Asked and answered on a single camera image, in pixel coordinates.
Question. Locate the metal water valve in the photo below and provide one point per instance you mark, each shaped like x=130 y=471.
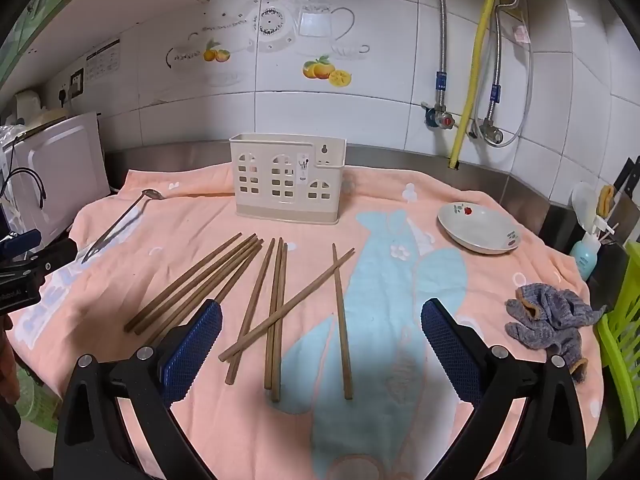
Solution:
x=440 y=120
x=492 y=135

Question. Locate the cream plastic utensil holder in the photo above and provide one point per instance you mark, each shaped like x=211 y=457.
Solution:
x=260 y=210

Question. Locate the peach printed towel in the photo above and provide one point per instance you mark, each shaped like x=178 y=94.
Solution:
x=200 y=220

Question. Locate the yellow sponge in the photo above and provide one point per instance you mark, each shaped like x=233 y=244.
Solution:
x=606 y=200

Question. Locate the green plastic basket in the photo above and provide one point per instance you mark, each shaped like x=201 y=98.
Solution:
x=35 y=400
x=625 y=335

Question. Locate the bunch of wooden chopsticks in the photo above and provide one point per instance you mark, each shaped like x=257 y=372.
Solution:
x=340 y=310

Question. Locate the white wall notice paper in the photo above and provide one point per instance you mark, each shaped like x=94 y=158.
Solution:
x=103 y=60

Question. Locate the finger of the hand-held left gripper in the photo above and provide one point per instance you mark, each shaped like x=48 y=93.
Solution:
x=50 y=260
x=20 y=243

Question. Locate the metal spoon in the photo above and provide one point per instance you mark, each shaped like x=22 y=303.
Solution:
x=152 y=193

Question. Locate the white wall socket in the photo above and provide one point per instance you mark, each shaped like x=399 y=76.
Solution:
x=64 y=97

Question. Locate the white plastic rack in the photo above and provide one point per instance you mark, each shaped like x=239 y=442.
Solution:
x=582 y=200

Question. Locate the cream plastic container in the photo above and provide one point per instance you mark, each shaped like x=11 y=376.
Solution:
x=27 y=105

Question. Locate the white countertop appliance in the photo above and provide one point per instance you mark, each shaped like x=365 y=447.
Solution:
x=60 y=170

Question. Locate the white floral bowl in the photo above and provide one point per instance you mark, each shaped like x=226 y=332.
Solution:
x=475 y=225

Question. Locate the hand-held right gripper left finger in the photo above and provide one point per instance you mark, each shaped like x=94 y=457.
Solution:
x=192 y=355

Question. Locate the black wall switch panel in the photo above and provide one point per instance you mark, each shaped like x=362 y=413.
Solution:
x=76 y=82

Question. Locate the blue dish soap bottle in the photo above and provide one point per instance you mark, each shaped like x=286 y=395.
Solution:
x=582 y=260

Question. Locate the pink wall hook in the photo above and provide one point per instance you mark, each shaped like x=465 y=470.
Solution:
x=522 y=35

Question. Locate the clear plastic bag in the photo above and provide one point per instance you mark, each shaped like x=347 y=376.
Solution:
x=12 y=135

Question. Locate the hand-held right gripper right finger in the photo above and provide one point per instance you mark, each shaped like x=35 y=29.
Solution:
x=450 y=357

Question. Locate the grey knitted rag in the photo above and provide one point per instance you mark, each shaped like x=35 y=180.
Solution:
x=550 y=320

